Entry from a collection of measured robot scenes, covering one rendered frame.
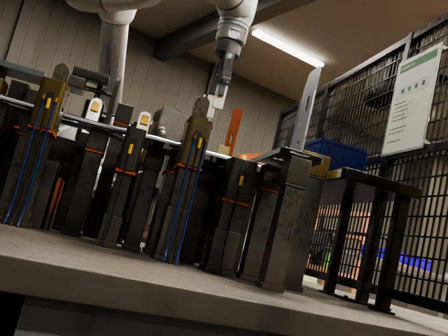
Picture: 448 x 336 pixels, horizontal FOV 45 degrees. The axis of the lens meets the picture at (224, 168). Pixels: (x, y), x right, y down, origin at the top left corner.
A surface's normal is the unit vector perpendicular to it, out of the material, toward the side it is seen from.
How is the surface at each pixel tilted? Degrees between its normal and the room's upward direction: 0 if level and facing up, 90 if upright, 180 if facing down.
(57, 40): 90
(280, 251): 90
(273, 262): 90
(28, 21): 90
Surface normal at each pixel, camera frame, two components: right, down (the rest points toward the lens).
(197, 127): 0.22, -0.09
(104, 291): 0.52, 0.00
